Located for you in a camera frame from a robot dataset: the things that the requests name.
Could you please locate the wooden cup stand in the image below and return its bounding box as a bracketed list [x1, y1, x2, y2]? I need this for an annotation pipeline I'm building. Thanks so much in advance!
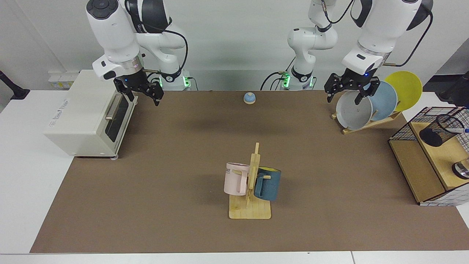
[229, 142, 272, 220]

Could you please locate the yellow plate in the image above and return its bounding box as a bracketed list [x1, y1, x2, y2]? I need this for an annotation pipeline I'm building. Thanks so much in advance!
[384, 71, 423, 112]

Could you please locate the brown table cloth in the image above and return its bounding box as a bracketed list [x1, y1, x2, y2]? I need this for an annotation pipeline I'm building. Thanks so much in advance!
[30, 91, 469, 253]

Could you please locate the wooden plate rack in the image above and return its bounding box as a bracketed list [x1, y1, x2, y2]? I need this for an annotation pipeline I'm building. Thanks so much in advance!
[332, 111, 402, 135]

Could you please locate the pale toaster oven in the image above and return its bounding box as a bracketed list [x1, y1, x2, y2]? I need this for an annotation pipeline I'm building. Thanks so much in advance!
[43, 70, 139, 159]

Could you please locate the black mesh pen holder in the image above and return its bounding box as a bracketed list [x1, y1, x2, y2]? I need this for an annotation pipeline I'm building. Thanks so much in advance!
[419, 114, 465, 147]

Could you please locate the dark blue cup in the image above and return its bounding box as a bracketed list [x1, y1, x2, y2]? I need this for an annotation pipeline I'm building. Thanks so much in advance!
[254, 167, 282, 201]

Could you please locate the wire basket with wooden floor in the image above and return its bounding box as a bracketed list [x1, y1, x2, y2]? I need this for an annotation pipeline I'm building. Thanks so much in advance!
[388, 106, 469, 206]

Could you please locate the black base cable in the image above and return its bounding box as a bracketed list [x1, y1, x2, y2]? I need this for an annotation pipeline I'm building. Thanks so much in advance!
[260, 70, 290, 91]

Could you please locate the glass lid with dark rim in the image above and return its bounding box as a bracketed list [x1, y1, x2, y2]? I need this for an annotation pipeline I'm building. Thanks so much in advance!
[451, 158, 469, 180]

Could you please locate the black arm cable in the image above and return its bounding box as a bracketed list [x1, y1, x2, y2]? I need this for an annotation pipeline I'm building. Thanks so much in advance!
[142, 29, 189, 88]
[321, 0, 433, 67]

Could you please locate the pink cup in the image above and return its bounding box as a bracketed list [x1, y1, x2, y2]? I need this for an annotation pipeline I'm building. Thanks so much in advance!
[224, 162, 250, 197]

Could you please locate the light blue plate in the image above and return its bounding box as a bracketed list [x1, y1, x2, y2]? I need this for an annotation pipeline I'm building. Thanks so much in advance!
[363, 81, 398, 121]

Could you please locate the grey plate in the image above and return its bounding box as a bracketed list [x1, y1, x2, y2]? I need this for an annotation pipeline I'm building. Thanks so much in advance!
[336, 91, 373, 131]

